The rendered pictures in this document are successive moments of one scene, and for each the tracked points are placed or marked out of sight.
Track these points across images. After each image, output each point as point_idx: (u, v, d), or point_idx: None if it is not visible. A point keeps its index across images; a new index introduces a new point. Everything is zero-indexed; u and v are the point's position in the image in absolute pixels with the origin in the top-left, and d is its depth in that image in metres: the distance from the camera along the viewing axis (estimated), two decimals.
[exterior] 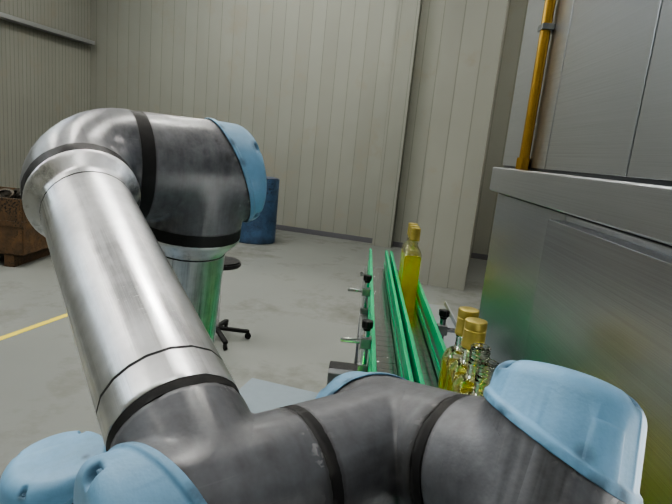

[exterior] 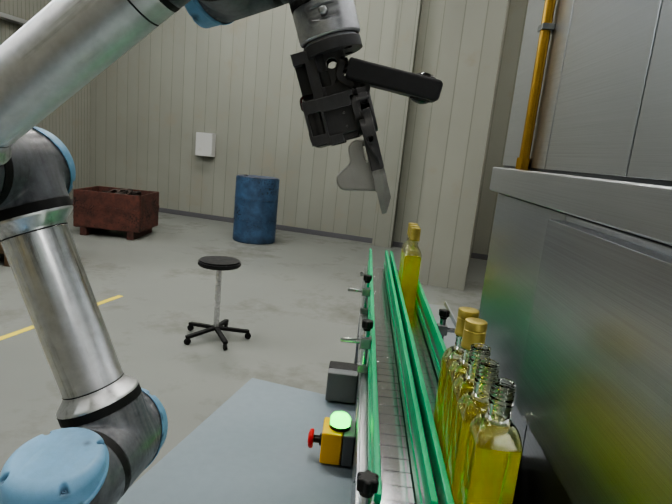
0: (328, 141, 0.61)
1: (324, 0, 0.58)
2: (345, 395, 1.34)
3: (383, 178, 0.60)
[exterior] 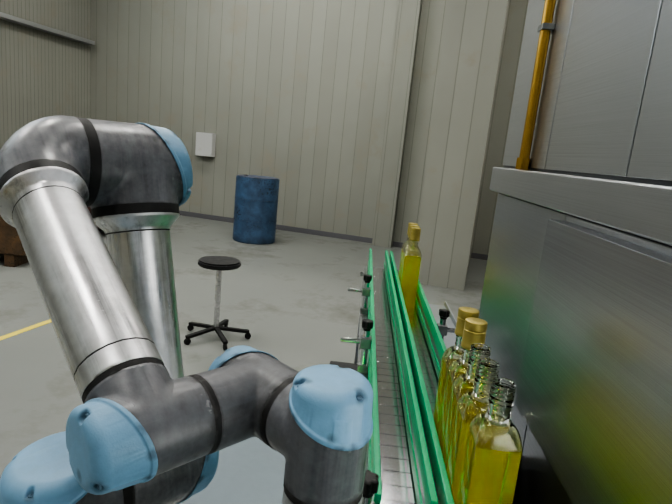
0: None
1: None
2: None
3: None
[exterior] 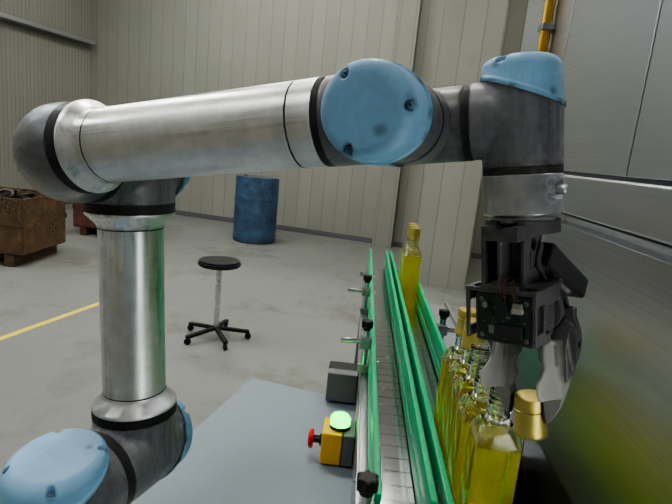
0: (544, 342, 0.48)
1: (562, 177, 0.48)
2: (345, 395, 1.34)
3: (568, 386, 0.52)
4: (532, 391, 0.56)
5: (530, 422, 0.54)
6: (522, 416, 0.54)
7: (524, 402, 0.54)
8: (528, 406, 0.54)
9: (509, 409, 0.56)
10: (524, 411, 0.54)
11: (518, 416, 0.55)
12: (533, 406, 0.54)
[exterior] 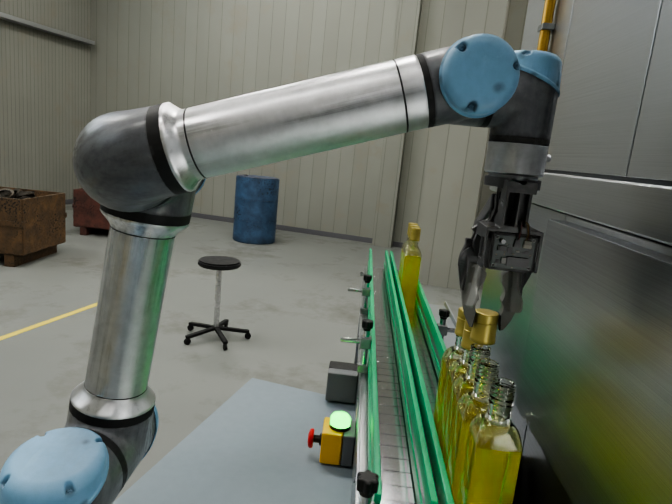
0: (531, 268, 0.67)
1: None
2: (345, 395, 1.34)
3: None
4: (484, 309, 0.74)
5: (491, 331, 0.72)
6: (486, 328, 0.72)
7: (489, 317, 0.72)
8: (492, 319, 0.72)
9: (472, 324, 0.73)
10: (488, 324, 0.72)
11: (482, 328, 0.72)
12: (495, 318, 0.72)
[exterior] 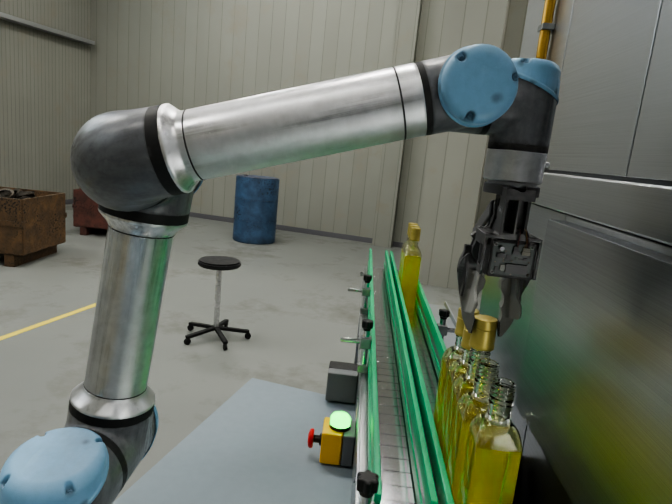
0: (530, 275, 0.67)
1: None
2: (345, 395, 1.34)
3: None
4: (483, 315, 0.74)
5: (490, 337, 0.72)
6: (485, 334, 0.72)
7: (488, 323, 0.72)
8: (491, 325, 0.72)
9: (471, 330, 0.73)
10: (487, 330, 0.72)
11: (481, 334, 0.72)
12: (494, 325, 0.72)
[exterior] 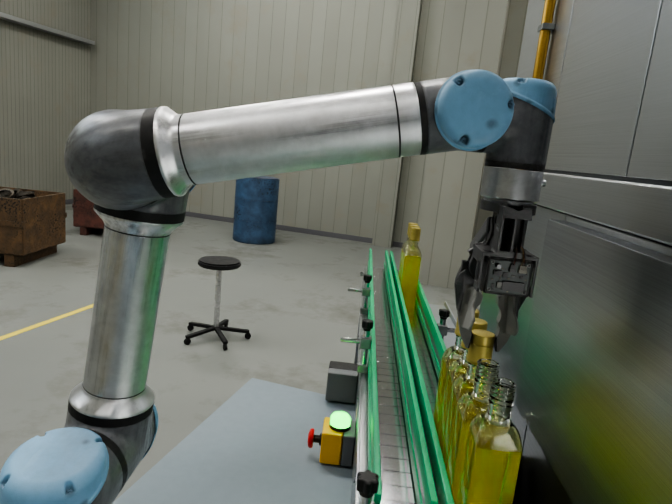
0: (527, 292, 0.67)
1: None
2: (345, 395, 1.34)
3: None
4: (480, 330, 0.75)
5: (487, 352, 0.73)
6: (482, 349, 0.73)
7: (486, 338, 0.72)
8: (488, 341, 0.72)
9: (469, 345, 0.73)
10: (484, 345, 0.73)
11: (478, 349, 0.73)
12: (491, 340, 0.73)
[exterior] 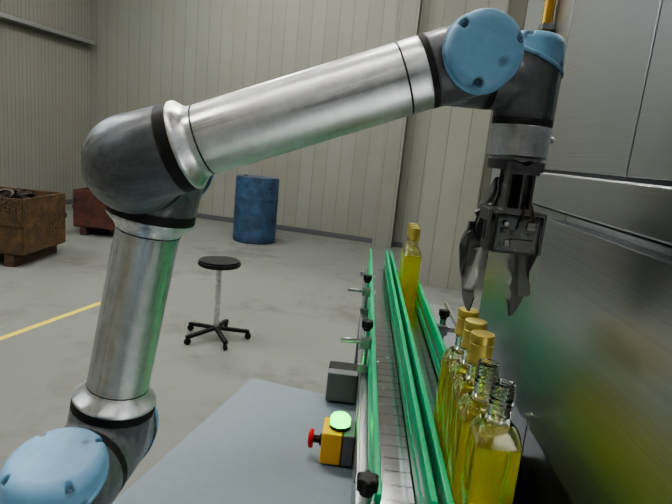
0: (535, 252, 0.66)
1: None
2: (345, 395, 1.34)
3: None
4: (480, 330, 0.75)
5: (487, 352, 0.73)
6: (482, 349, 0.73)
7: (486, 339, 0.72)
8: (488, 341, 0.72)
9: (469, 308, 0.72)
10: (484, 346, 0.73)
11: (478, 350, 0.73)
12: (491, 340, 0.73)
